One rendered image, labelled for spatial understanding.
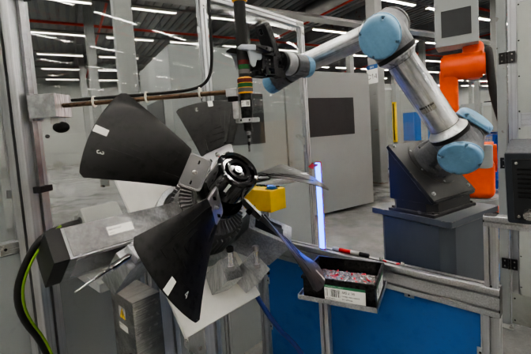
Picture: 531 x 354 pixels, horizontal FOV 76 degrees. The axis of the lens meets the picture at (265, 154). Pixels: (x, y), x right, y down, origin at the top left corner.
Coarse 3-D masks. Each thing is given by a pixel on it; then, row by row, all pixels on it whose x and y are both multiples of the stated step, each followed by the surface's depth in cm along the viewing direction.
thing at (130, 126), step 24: (120, 96) 83; (120, 120) 81; (144, 120) 83; (96, 144) 78; (120, 144) 80; (144, 144) 82; (168, 144) 85; (96, 168) 77; (120, 168) 80; (144, 168) 82; (168, 168) 85
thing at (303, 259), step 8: (264, 216) 85; (272, 224) 84; (280, 232) 85; (288, 240) 86; (288, 248) 80; (296, 248) 87; (296, 256) 80; (304, 256) 88; (304, 264) 81; (312, 264) 89; (304, 272) 77; (312, 272) 82; (320, 272) 89; (312, 280) 77; (320, 280) 82; (312, 288) 75; (320, 288) 78
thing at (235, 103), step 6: (228, 90) 96; (234, 90) 96; (228, 96) 96; (234, 96) 95; (234, 102) 96; (234, 108) 96; (240, 108) 98; (234, 114) 96; (240, 114) 98; (240, 120) 94; (246, 120) 94; (252, 120) 94; (258, 120) 96
